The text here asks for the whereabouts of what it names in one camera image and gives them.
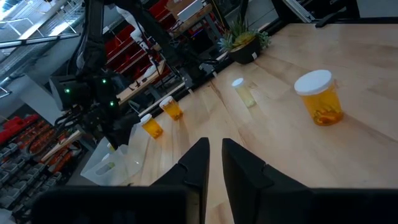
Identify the large orange pill bottle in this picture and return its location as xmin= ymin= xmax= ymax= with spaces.
xmin=294 ymin=69 xmax=345 ymax=127

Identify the clear plastic bin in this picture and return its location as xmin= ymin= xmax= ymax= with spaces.
xmin=80 ymin=124 xmax=146 ymax=187

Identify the wooden workbench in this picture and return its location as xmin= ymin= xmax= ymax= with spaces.
xmin=116 ymin=58 xmax=167 ymax=105

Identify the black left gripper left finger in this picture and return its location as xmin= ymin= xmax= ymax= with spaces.
xmin=151 ymin=136 xmax=211 ymax=224

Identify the rack of small parts bins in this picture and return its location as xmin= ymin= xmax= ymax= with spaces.
xmin=0 ymin=113 xmax=83 ymax=218

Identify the small orange pill bottle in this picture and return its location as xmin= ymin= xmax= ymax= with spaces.
xmin=159 ymin=95 xmax=184 ymax=121
xmin=139 ymin=113 xmax=164 ymax=140

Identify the pale yellow pill bottle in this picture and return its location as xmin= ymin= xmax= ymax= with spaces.
xmin=231 ymin=77 xmax=257 ymax=109

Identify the green succulent in black pot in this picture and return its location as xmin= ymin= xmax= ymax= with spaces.
xmin=217 ymin=18 xmax=272 ymax=65

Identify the shelf with red bins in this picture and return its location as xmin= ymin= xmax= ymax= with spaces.
xmin=102 ymin=0 xmax=175 ymax=82

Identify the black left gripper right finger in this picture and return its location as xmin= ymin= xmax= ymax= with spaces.
xmin=222 ymin=138 xmax=312 ymax=224

